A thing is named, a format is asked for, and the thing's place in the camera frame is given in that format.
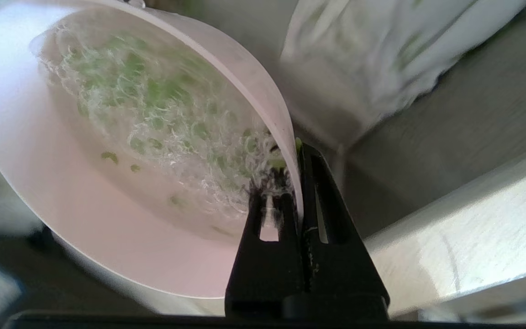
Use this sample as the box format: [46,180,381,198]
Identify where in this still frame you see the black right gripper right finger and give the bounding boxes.
[296,143,390,318]

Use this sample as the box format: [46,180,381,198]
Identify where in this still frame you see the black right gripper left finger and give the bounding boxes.
[224,169,308,318]

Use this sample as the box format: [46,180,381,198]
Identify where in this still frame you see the stainless steel sink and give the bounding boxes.
[153,0,526,316]

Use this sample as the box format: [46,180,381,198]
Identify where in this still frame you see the pink bowl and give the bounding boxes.
[0,0,304,316]

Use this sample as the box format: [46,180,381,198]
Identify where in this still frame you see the chopped green onions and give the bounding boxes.
[39,27,291,220]

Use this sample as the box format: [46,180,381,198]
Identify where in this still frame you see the white crumpled cloth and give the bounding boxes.
[280,0,526,148]

